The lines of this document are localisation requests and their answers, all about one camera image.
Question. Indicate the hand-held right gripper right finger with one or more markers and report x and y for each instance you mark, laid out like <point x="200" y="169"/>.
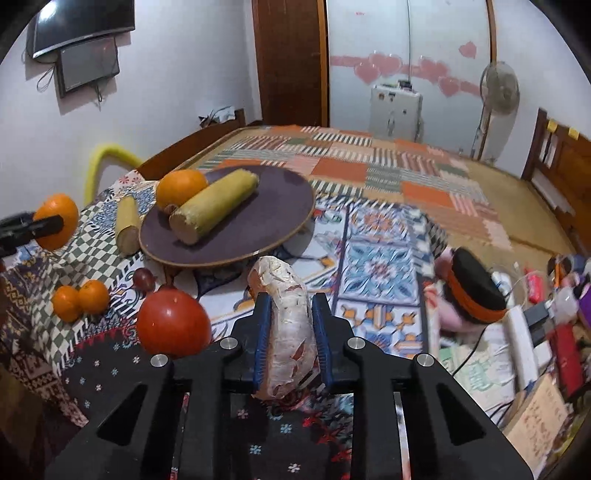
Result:
<point x="322" y="346"/>

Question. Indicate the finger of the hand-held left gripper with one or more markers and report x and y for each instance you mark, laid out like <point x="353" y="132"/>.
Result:
<point x="41" y="226"/>

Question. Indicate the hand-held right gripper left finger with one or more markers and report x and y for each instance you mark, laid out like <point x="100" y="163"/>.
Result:
<point x="262" y="344"/>

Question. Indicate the large orange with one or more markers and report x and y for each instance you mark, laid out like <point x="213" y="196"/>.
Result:
<point x="178" y="187"/>
<point x="62" y="207"/>

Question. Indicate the pale peeling sweet potato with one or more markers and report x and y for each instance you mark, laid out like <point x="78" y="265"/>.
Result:
<point x="288" y="318"/>

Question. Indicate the dark purple round tray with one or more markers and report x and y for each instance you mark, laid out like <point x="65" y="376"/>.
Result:
<point x="263" y="217"/>

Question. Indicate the small tangerine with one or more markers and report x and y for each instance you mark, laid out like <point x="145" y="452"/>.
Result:
<point x="95" y="295"/>
<point x="67" y="304"/>

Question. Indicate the short yellow corn cob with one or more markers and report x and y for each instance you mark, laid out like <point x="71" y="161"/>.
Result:
<point x="127" y="226"/>

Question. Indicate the yellow foam tube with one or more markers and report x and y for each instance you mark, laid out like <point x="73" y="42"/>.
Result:
<point x="99" y="159"/>

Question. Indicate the red tomato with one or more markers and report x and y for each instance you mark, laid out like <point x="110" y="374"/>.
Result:
<point x="173" y="323"/>

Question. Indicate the dark red grape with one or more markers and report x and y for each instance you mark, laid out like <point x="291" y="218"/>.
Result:
<point x="144" y="279"/>

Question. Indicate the long yellow corn cob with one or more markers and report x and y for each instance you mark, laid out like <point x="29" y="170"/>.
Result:
<point x="212" y="203"/>

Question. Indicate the black and orange hat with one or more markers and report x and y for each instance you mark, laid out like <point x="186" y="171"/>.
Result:
<point x="471" y="286"/>

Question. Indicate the orange patchwork blanket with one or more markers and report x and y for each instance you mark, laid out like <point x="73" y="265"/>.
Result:
<point x="369" y="166"/>

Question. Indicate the white power strip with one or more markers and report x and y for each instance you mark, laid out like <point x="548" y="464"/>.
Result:
<point x="519" y="341"/>

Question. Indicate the cardboard box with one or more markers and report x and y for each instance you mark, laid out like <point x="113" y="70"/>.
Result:
<point x="540" y="420"/>

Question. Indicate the white appliance box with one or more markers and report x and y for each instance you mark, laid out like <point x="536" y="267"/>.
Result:
<point x="395" y="113"/>

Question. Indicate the red box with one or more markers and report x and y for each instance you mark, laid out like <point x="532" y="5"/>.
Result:
<point x="570" y="360"/>

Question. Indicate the brown wooden door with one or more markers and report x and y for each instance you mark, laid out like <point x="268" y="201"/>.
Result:
<point x="288" y="60"/>

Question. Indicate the wooden chair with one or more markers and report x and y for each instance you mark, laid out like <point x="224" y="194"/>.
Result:
<point x="561" y="161"/>

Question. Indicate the standing fan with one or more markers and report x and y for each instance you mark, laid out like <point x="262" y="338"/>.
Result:
<point x="501" y="90"/>

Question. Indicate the wooden bed frame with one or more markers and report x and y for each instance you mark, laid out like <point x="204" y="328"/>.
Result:
<point x="175" y="154"/>

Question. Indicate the small wall monitor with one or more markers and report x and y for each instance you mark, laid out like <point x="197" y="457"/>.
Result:
<point x="87" y="64"/>

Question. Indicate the wall television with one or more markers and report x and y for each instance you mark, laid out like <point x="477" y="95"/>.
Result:
<point x="83" y="23"/>

